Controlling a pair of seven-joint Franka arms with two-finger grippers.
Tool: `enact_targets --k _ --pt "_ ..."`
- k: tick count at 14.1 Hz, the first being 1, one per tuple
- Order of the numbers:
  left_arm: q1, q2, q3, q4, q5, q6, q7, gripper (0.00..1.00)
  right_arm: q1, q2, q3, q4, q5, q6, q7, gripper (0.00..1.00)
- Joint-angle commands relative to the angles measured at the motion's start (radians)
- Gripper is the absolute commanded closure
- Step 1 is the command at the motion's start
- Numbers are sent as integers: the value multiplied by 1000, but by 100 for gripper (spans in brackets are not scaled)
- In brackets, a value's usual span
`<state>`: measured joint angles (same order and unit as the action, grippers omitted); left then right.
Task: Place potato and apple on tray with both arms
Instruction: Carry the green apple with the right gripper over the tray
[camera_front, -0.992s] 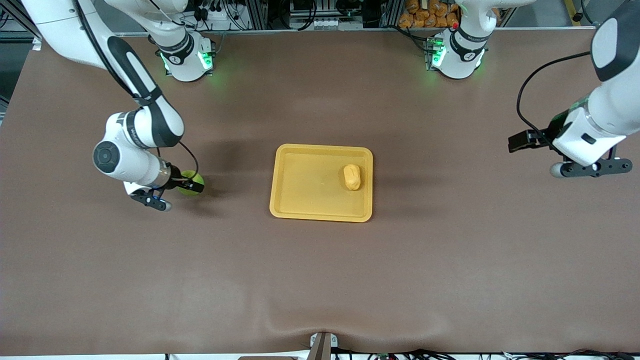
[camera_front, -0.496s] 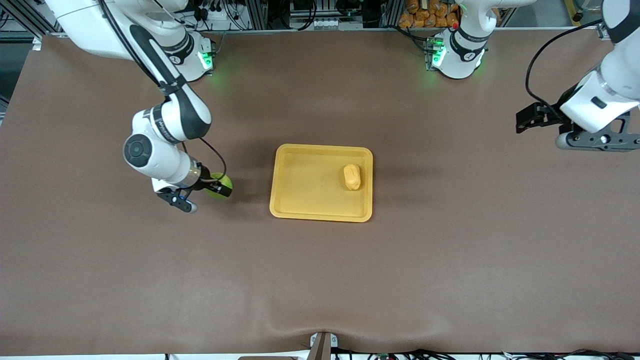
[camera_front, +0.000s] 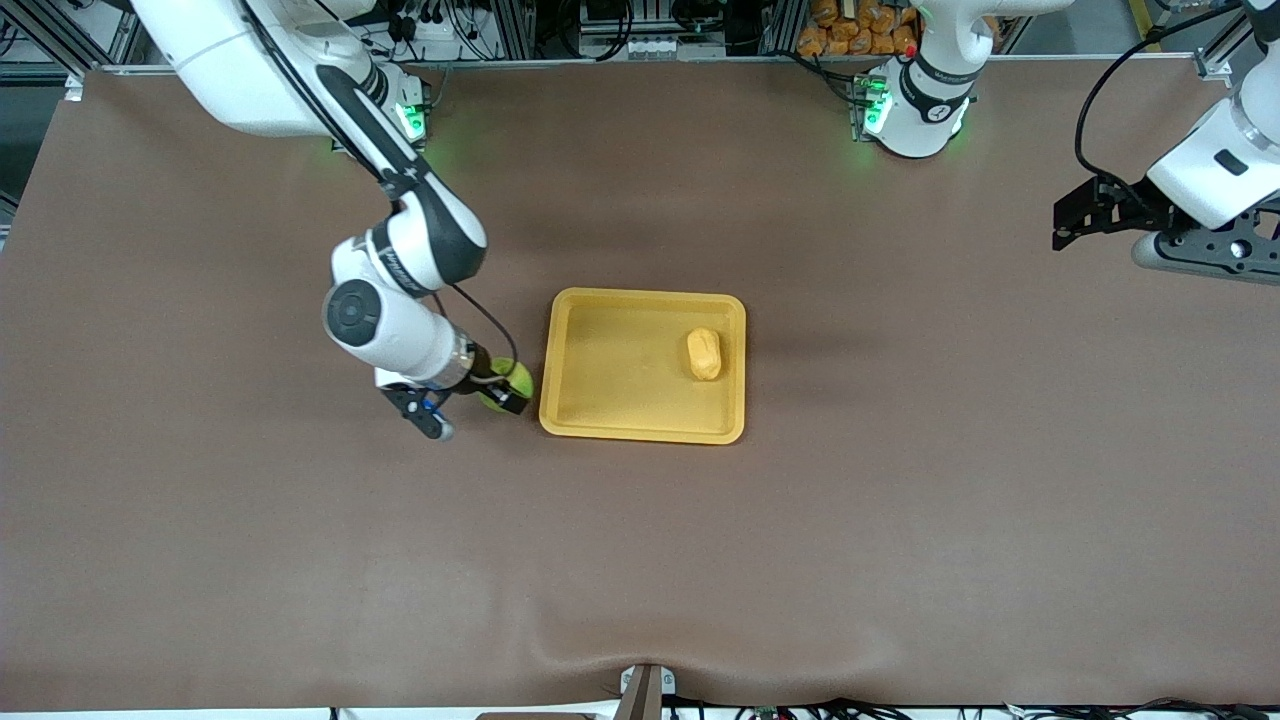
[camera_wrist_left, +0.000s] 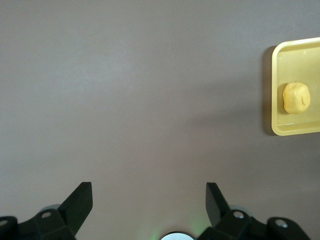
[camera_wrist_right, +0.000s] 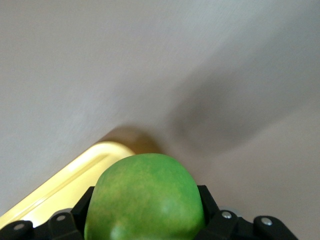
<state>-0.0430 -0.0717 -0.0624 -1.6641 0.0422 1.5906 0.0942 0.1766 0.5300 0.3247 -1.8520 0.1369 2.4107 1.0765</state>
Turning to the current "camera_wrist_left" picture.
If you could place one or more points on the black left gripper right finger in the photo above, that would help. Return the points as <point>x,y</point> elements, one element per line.
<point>217,207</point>

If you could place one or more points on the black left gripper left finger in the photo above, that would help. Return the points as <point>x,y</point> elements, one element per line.
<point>72,210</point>

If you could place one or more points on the yellow potato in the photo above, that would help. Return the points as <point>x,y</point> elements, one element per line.
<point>296,98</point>

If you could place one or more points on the yellow plastic tray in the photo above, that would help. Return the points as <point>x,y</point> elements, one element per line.
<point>295,65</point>

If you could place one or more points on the brown table mat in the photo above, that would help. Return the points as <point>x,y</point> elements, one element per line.
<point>125,100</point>

